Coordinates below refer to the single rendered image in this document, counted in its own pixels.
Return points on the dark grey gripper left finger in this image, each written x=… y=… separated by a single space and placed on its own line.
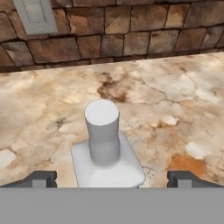
x=40 y=178

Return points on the grey wall socket plate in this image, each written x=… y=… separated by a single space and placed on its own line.
x=36 y=16

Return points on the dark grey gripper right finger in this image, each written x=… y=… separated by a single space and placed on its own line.
x=182 y=178

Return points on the white liquor bottle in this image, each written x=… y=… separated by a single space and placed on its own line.
x=104 y=151

